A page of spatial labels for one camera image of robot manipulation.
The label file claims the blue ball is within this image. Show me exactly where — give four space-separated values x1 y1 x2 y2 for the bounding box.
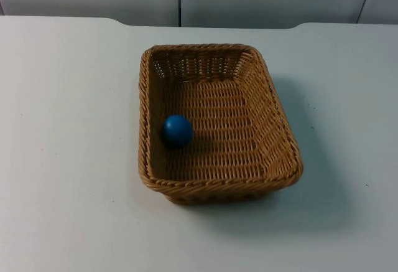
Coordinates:
162 115 194 149

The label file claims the pale brown wicker basket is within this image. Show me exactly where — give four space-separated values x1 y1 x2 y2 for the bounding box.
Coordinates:
137 43 305 205

